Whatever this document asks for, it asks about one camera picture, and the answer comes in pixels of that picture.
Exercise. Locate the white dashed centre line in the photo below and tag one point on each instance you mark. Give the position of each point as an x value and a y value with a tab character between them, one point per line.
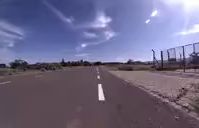
101	92

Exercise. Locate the grey asphalt road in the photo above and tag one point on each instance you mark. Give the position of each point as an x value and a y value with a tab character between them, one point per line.
53	100

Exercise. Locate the pale gravel roadside strip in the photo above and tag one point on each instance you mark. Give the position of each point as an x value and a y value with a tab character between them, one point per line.
167	85

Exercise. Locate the dry grass verge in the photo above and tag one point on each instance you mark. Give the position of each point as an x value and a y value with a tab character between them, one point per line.
3	71

